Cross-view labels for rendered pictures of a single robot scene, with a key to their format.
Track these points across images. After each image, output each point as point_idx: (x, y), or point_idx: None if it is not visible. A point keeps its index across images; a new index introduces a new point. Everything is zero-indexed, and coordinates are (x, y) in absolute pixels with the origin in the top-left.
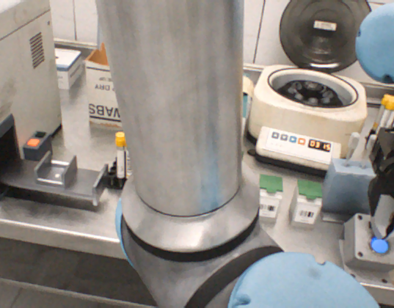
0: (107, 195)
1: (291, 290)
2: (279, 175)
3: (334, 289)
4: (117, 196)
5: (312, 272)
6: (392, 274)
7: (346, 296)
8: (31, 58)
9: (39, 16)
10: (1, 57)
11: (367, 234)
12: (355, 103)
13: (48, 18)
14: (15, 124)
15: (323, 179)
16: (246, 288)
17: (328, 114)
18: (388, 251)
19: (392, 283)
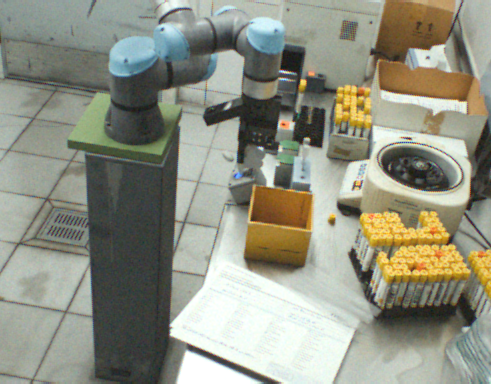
0: (286, 111)
1: (144, 43)
2: (331, 181)
3: (144, 50)
4: (287, 114)
5: (150, 47)
6: (235, 207)
7: (142, 52)
8: (339, 31)
9: (360, 13)
10: (310, 14)
11: (245, 169)
12: (397, 183)
13: (371, 20)
14: (305, 54)
15: (334, 203)
16: (144, 36)
17: (370, 165)
18: (234, 178)
19: (228, 205)
